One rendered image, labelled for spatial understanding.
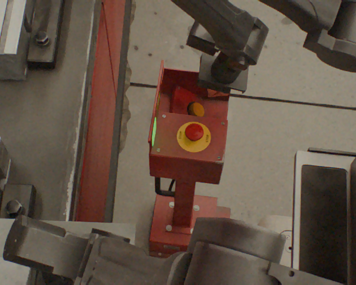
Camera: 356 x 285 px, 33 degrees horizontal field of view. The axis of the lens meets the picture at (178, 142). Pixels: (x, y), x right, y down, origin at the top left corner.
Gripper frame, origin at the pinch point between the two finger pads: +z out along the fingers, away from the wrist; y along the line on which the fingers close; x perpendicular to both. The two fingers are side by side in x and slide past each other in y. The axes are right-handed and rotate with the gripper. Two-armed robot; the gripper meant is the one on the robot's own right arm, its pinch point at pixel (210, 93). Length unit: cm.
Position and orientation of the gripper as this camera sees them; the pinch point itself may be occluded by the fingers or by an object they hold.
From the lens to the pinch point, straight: 130.6
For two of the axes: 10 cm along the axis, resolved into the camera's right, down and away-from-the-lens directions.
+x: -1.3, 8.9, -4.4
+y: -9.6, -2.3, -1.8
